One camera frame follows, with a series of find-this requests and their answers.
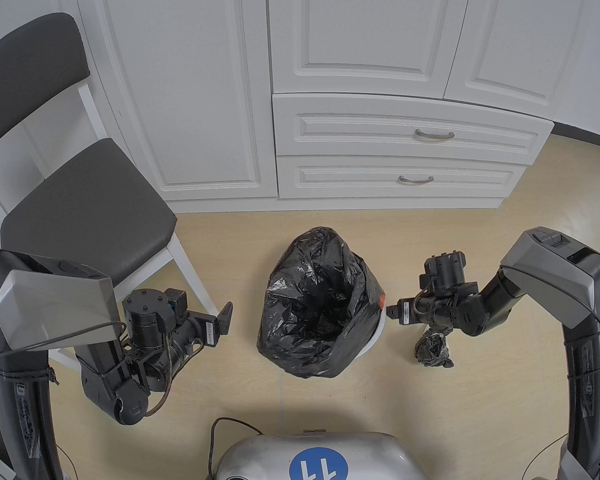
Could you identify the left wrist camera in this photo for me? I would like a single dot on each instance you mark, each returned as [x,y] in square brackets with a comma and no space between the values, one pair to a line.
[176,303]

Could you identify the grey and white chair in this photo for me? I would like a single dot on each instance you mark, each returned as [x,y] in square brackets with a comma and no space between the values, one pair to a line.
[80,218]

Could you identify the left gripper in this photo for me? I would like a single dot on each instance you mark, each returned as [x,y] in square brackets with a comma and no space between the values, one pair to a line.
[197,333]

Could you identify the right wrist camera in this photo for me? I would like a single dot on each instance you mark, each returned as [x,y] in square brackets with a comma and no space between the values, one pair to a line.
[425,282]

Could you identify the crumpled black plastic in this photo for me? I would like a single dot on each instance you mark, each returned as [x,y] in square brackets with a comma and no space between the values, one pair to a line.
[432,350]

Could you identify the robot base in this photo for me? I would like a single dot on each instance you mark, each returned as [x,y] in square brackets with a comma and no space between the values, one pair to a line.
[280,455]

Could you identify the white trash bin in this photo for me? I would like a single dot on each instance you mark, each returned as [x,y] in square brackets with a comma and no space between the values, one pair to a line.
[375,335]

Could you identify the white wardrobe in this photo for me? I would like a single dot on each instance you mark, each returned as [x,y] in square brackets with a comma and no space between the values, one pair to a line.
[355,28]

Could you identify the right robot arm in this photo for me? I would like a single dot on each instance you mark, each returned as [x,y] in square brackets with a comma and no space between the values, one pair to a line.
[555,278]

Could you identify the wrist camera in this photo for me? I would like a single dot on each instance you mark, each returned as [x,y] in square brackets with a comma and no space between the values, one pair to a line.
[176,303]
[425,282]

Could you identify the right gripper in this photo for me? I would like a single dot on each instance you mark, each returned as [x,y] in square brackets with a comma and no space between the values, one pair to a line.
[405,312]

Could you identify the black plastic bag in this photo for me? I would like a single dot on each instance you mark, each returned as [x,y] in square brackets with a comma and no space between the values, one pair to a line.
[320,318]

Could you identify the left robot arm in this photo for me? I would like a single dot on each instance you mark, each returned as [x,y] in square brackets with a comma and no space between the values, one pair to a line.
[55,308]

